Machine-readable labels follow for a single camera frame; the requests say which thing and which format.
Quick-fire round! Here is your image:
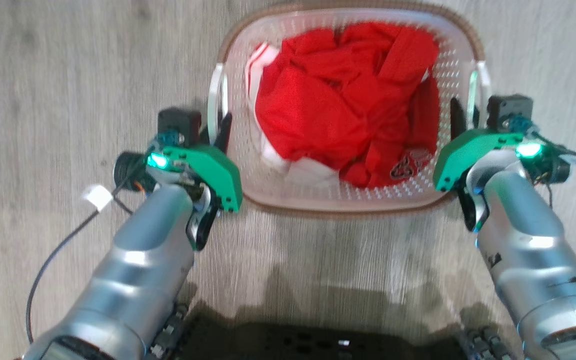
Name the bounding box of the red and white garment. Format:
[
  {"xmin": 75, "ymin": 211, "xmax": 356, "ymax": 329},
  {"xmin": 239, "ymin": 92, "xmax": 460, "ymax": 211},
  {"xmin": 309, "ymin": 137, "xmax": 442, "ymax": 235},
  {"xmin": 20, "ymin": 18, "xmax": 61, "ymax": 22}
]
[{"xmin": 244, "ymin": 22, "xmax": 442, "ymax": 190}]

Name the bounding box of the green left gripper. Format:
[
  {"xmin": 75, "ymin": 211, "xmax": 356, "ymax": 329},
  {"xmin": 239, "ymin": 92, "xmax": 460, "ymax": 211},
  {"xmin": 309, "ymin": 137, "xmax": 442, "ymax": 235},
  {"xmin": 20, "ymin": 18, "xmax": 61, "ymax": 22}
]
[{"xmin": 145, "ymin": 112, "xmax": 244, "ymax": 214}]

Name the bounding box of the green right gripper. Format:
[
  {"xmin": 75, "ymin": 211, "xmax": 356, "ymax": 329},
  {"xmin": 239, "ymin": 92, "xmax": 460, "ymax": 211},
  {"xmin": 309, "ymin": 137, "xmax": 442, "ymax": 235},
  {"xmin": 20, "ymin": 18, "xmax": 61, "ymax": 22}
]
[{"xmin": 432, "ymin": 97, "xmax": 545, "ymax": 193}]

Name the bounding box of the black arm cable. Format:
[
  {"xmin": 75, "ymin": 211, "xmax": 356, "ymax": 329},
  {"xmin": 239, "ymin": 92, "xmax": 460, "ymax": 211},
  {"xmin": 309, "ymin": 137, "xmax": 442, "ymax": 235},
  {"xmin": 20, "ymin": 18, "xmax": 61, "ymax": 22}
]
[
  {"xmin": 26, "ymin": 184, "xmax": 145, "ymax": 346},
  {"xmin": 532, "ymin": 127, "xmax": 576, "ymax": 170}
]

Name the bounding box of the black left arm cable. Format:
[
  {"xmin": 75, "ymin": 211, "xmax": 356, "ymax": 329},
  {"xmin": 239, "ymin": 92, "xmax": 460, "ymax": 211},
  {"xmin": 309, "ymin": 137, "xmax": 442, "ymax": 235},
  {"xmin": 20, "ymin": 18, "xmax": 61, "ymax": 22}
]
[{"xmin": 26, "ymin": 184, "xmax": 145, "ymax": 346}]

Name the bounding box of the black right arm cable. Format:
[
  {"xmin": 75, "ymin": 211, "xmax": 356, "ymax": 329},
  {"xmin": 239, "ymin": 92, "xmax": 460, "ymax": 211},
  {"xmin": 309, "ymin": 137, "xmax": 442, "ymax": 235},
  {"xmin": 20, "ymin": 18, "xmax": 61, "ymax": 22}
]
[{"xmin": 532, "ymin": 127, "xmax": 576, "ymax": 170}]

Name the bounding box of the white laundry basket brown rim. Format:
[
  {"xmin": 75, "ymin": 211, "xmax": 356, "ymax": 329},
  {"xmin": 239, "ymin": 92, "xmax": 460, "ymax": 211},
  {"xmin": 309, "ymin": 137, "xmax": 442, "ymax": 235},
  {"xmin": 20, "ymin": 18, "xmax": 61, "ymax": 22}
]
[{"xmin": 207, "ymin": 0, "xmax": 492, "ymax": 217}]

